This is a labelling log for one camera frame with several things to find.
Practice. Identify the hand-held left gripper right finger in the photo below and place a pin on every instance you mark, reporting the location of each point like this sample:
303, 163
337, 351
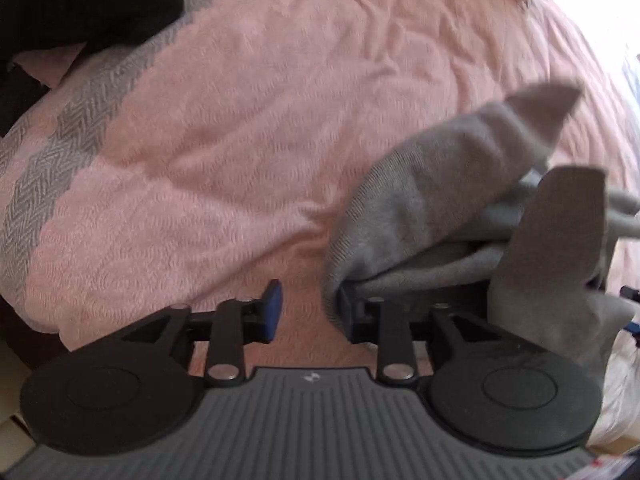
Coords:
352, 321

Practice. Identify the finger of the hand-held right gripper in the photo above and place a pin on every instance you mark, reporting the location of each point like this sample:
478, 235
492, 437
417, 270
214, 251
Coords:
631, 294

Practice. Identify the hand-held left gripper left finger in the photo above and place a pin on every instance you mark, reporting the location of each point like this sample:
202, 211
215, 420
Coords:
271, 310

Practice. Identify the grey garment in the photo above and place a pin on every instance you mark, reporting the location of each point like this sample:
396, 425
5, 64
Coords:
425, 200

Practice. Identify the pile of dark clothes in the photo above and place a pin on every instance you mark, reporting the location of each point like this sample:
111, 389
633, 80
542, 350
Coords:
75, 5

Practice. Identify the white plastic bag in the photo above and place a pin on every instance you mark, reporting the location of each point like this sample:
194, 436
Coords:
622, 390

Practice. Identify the pink bedspread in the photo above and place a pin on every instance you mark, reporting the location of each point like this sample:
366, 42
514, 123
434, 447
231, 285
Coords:
250, 110

